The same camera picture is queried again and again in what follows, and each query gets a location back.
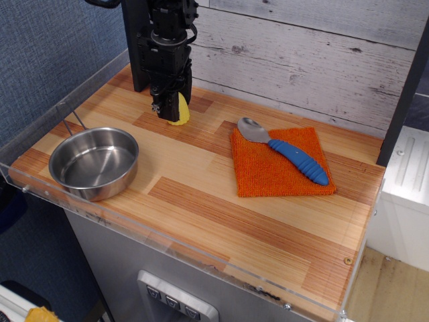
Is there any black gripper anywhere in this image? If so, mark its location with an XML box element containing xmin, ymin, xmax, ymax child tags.
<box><xmin>138</xmin><ymin>30</ymin><xmax>192</xmax><ymax>122</ymax></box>

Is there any yellow toy corn cob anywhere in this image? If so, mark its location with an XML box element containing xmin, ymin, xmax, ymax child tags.
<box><xmin>168</xmin><ymin>93</ymin><xmax>190</xmax><ymax>125</ymax></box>

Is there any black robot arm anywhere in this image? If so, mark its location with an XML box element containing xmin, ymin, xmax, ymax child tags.
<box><xmin>90</xmin><ymin>1</ymin><xmax>198</xmax><ymax>125</ymax></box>

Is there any yellow object bottom left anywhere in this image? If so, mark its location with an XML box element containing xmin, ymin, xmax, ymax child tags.
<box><xmin>24</xmin><ymin>307</ymin><xmax>60</xmax><ymax>322</ymax></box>

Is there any stainless steel pot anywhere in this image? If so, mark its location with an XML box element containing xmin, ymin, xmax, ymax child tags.
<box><xmin>48</xmin><ymin>103</ymin><xmax>139</xmax><ymax>201</ymax></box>

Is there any orange knitted cloth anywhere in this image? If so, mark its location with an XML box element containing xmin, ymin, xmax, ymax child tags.
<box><xmin>230</xmin><ymin>127</ymin><xmax>336</xmax><ymax>197</ymax></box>

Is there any silver toy fridge cabinet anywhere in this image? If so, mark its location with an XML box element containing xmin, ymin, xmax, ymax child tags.
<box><xmin>66</xmin><ymin>211</ymin><xmax>338</xmax><ymax>321</ymax></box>

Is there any silver dispenser button panel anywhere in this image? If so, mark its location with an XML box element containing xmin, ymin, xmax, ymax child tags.
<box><xmin>137</xmin><ymin>270</ymin><xmax>219</xmax><ymax>321</ymax></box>

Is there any white metal box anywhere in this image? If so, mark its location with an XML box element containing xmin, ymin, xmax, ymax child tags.
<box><xmin>366</xmin><ymin>126</ymin><xmax>428</xmax><ymax>271</ymax></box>

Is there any blue handled metal spoon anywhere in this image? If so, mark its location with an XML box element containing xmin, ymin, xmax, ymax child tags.
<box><xmin>237</xmin><ymin>117</ymin><xmax>329</xmax><ymax>186</ymax></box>

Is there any left black vertical post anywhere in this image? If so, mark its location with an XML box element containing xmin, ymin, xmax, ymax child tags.
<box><xmin>121</xmin><ymin>0</ymin><xmax>153</xmax><ymax>92</ymax></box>

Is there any black vertical post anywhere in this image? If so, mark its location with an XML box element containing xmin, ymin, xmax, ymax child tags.
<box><xmin>121</xmin><ymin>0</ymin><xmax>153</xmax><ymax>92</ymax></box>
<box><xmin>376</xmin><ymin>21</ymin><xmax>428</xmax><ymax>167</ymax></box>

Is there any clear acrylic guard rail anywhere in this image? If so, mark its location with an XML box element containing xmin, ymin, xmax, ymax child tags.
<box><xmin>1</xmin><ymin>53</ymin><xmax>384</xmax><ymax>321</ymax></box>

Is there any right black vertical post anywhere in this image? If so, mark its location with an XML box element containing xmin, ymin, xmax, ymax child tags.
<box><xmin>376</xmin><ymin>21</ymin><xmax>428</xmax><ymax>167</ymax></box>

